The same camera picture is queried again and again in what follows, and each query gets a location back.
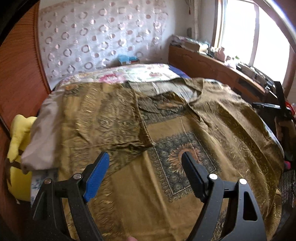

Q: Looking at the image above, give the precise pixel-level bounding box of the olive gold patterned garment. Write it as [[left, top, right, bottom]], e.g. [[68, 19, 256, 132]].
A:
[[58, 78, 283, 240]]

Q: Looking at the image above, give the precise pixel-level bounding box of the right hand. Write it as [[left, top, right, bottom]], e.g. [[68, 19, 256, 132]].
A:
[[274, 116, 295, 141]]

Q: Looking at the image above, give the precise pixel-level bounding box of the beige folded pillow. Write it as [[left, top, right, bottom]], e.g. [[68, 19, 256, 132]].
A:
[[21, 89, 65, 174]]

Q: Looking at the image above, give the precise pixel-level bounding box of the yellow plush toy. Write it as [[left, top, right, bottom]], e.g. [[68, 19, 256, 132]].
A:
[[5, 114, 37, 202]]

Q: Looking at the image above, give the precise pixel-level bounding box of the pink bottle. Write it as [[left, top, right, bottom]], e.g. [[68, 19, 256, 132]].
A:
[[214, 47, 226, 62]]

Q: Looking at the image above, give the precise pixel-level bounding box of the window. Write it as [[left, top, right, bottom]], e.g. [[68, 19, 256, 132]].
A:
[[213, 1, 295, 93]]

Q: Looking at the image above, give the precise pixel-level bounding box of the cardboard box on shelf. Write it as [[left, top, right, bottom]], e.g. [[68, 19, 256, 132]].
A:
[[181, 41, 200, 52]]

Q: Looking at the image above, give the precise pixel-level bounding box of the wooden wardrobe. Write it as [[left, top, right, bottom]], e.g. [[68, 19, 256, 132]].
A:
[[1, 1, 51, 240]]

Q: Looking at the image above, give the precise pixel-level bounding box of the floral quilt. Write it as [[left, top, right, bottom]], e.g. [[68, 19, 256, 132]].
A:
[[55, 63, 189, 90]]

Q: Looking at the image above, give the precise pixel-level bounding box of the blue tissue box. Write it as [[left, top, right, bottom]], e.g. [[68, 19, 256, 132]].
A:
[[118, 55, 139, 66]]

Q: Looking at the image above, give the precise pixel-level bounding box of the white circle-pattern curtain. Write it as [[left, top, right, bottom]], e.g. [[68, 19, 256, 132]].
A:
[[39, 1, 169, 85]]

